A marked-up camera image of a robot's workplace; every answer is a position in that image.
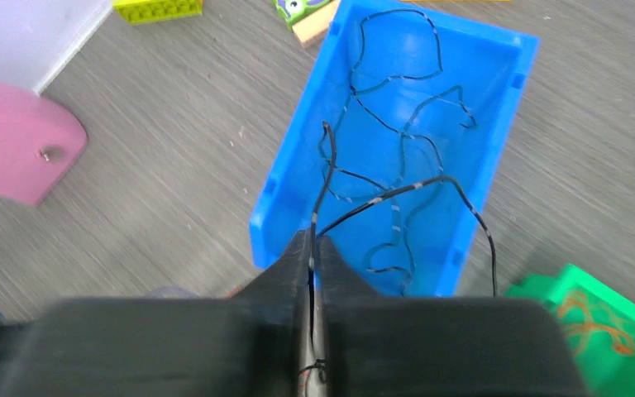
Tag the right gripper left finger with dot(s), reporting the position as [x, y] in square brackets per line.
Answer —
[244, 345]

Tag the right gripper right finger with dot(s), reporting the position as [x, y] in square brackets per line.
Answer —
[379, 345]

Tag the blue plastic bin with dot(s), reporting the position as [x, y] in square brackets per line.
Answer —
[395, 142]

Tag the green plastic bin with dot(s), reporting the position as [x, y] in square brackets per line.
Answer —
[597, 322]

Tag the pink tape dispenser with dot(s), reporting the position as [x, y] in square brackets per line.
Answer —
[40, 140]

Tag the tan wooden block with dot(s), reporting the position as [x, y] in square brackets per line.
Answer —
[314, 27]

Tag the yellow triangle toy on green block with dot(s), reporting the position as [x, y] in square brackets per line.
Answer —
[137, 12]

